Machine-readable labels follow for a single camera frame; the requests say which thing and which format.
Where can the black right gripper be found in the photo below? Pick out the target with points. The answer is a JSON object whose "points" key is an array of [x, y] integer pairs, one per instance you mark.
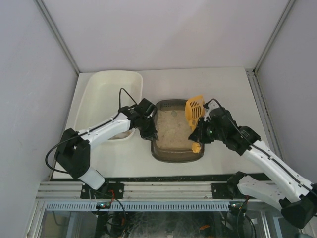
{"points": [[198, 130]]}

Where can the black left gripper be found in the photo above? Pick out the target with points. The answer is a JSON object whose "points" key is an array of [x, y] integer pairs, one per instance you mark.
{"points": [[147, 129]]}

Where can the dark brown litter box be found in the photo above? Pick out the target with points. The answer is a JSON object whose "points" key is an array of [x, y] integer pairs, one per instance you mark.
{"points": [[173, 145]]}

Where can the yellow litter scoop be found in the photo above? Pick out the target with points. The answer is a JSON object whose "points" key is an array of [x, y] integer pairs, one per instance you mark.
{"points": [[194, 110]]}

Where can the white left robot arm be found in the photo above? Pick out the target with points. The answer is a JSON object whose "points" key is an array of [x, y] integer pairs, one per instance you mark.
{"points": [[73, 153]]}

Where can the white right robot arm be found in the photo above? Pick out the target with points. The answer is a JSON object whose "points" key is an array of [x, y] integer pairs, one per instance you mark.
{"points": [[293, 195]]}

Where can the white plastic bin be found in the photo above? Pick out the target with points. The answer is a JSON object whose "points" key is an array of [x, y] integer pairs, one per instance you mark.
{"points": [[105, 93]]}

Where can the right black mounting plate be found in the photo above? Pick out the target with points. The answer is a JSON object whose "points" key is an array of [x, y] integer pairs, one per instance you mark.
{"points": [[221, 191]]}

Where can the black mounting plate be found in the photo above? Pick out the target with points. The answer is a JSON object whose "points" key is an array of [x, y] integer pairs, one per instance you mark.
{"points": [[106, 191], [221, 191]]}

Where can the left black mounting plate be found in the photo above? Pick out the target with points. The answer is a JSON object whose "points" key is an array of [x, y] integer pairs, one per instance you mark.
{"points": [[106, 191]]}

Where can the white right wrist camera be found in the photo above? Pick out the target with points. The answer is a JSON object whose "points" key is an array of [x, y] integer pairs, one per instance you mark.
{"points": [[210, 106]]}

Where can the right side aluminium rail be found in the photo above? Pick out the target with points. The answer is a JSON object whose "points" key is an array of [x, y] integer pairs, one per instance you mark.
{"points": [[264, 113]]}

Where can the grey slotted cable duct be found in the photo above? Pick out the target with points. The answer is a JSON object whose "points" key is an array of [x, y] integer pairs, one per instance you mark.
{"points": [[147, 206]]}

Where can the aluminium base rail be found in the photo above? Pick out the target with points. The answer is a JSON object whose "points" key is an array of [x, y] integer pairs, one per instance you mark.
{"points": [[182, 190]]}

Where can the right aluminium frame post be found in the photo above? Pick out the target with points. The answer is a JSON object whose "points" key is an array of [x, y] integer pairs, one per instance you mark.
{"points": [[278, 27]]}

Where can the aluminium frame post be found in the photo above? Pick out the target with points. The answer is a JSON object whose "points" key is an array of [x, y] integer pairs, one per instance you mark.
{"points": [[56, 34], [278, 27]]}

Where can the left aluminium frame post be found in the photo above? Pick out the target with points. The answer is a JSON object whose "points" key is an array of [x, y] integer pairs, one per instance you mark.
{"points": [[56, 34]]}

